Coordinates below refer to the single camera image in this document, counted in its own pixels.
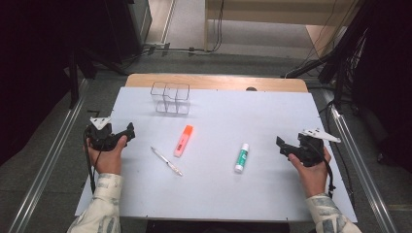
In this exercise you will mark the person's left hand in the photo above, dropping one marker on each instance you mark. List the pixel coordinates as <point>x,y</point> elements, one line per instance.
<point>108,160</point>

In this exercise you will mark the dark cabinet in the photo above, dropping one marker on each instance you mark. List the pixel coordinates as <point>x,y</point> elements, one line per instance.
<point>142,19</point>

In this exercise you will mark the orange highlighter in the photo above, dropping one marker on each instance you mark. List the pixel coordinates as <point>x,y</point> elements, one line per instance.
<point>183,141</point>

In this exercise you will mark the floor power strip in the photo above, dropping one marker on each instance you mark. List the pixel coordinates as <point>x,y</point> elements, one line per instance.
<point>157,46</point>

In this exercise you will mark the clear pen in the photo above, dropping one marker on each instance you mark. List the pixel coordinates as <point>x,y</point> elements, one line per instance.
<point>166,161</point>

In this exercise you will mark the white table board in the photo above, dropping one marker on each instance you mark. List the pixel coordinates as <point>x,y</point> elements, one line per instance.
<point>210,194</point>

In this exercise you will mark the person's right hand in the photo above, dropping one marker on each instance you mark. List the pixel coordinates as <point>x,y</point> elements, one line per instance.
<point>312,179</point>

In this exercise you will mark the green white glue stick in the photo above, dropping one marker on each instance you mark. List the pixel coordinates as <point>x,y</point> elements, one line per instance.
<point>242,157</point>

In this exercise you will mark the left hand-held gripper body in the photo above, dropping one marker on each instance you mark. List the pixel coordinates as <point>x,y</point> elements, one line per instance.
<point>102,139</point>

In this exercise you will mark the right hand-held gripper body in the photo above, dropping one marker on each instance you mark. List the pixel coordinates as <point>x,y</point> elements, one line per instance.
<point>311,150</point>

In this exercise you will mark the metal floor rail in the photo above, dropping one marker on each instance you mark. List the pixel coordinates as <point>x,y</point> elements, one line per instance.
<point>359,168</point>
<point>48,161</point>

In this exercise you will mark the black stand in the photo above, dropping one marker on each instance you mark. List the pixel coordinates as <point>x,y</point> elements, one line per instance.
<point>74,81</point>
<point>338,84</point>

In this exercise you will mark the light wooden furniture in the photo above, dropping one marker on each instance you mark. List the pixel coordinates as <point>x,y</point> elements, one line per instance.
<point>259,11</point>

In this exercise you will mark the clear acrylic organizer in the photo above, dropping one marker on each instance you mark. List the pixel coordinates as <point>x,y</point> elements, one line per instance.
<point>170,97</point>

